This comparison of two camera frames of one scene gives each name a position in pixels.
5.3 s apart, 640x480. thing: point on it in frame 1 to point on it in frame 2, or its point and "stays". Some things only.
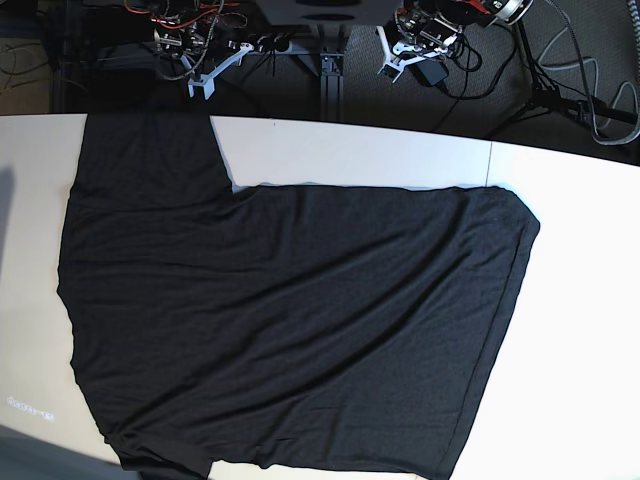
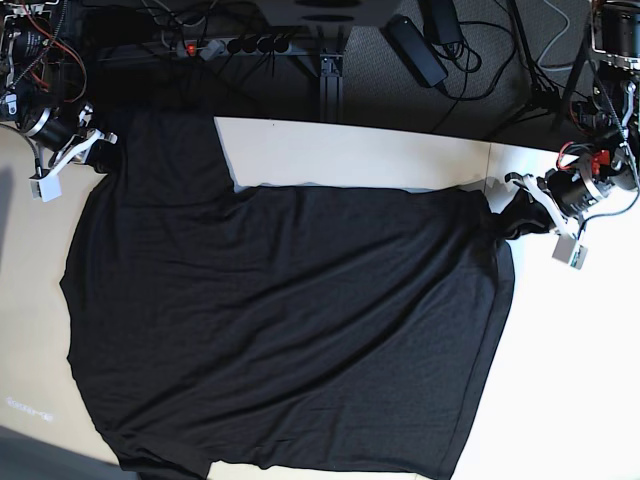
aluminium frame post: (332, 101) stays
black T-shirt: (325, 332) stays
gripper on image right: (414, 37) to (581, 186)
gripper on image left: (202, 47) to (63, 143)
